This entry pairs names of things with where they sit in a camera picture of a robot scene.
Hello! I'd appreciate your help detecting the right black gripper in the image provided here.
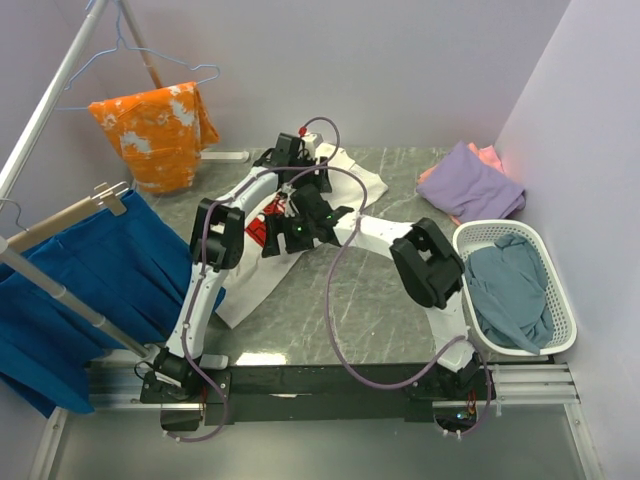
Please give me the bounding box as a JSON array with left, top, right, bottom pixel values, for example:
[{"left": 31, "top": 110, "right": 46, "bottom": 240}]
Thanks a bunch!
[{"left": 261, "top": 212, "right": 315, "bottom": 259}]

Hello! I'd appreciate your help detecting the white Coca-Cola t-shirt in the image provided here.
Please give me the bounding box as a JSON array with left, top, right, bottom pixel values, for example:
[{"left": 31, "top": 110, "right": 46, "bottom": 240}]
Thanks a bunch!
[{"left": 216, "top": 149, "right": 388, "bottom": 328}]

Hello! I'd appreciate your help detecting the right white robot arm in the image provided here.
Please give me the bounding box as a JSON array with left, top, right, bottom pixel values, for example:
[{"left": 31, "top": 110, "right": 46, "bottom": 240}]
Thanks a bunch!
[{"left": 262, "top": 186, "right": 486, "bottom": 399}]

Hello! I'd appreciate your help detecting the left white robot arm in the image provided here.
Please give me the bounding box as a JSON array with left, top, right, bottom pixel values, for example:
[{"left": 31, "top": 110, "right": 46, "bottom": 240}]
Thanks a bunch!
[{"left": 141, "top": 128, "right": 329, "bottom": 403}]

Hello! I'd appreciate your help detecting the orange white tie-dye garment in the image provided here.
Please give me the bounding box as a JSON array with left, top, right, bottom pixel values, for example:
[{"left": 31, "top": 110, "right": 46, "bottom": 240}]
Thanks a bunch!
[{"left": 88, "top": 82, "right": 220, "bottom": 194}]

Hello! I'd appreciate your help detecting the folded purple t-shirt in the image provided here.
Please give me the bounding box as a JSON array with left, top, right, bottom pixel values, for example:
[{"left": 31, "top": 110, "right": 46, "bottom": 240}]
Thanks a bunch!
[{"left": 416, "top": 141, "right": 526, "bottom": 224}]

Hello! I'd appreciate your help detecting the folded pink t-shirt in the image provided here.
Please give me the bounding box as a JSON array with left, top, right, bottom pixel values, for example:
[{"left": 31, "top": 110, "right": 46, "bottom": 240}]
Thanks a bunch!
[{"left": 417, "top": 142, "right": 505, "bottom": 184}]

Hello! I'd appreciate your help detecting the wooden clip hanger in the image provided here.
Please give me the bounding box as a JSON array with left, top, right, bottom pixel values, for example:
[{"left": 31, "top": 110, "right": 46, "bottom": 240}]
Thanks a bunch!
[{"left": 8, "top": 181, "right": 131, "bottom": 253}]

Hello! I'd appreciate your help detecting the blue-grey garment in basket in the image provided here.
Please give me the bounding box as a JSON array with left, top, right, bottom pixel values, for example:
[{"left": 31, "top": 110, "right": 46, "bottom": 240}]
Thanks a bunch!
[{"left": 465, "top": 234, "right": 554, "bottom": 355}]

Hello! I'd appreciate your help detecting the white laundry basket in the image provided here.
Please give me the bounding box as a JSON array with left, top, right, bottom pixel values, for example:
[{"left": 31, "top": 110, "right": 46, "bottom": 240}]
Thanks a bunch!
[{"left": 452, "top": 220, "right": 578, "bottom": 358}]

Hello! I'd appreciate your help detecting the metal clothes rack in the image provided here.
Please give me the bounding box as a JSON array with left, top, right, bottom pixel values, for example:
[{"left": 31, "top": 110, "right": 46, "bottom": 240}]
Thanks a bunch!
[{"left": 1, "top": 1, "right": 228, "bottom": 359}]

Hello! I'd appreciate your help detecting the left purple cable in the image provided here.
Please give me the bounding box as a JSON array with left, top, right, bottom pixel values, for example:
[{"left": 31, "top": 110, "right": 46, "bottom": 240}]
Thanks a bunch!
[{"left": 164, "top": 117, "right": 369, "bottom": 445}]

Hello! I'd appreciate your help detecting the purple cable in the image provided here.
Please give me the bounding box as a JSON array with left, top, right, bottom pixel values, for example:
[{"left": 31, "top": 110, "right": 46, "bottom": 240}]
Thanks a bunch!
[
  {"left": 324, "top": 214, "right": 494, "bottom": 441},
  {"left": 164, "top": 117, "right": 369, "bottom": 445}
]

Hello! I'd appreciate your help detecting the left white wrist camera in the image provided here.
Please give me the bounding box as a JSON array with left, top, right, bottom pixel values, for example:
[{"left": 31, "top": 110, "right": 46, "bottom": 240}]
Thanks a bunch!
[{"left": 298, "top": 126, "right": 323, "bottom": 157}]

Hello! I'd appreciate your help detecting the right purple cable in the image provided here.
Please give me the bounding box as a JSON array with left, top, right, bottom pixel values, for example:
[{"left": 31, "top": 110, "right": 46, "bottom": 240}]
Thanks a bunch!
[{"left": 324, "top": 214, "right": 494, "bottom": 441}]

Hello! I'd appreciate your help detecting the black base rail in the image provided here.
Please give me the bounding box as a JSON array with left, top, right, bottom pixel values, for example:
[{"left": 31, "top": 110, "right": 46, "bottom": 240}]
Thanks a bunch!
[{"left": 140, "top": 358, "right": 496, "bottom": 432}]

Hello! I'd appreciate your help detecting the blue wire hanger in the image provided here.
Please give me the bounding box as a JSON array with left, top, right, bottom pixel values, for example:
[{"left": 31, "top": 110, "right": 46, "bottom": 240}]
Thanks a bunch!
[{"left": 56, "top": 1, "right": 227, "bottom": 112}]

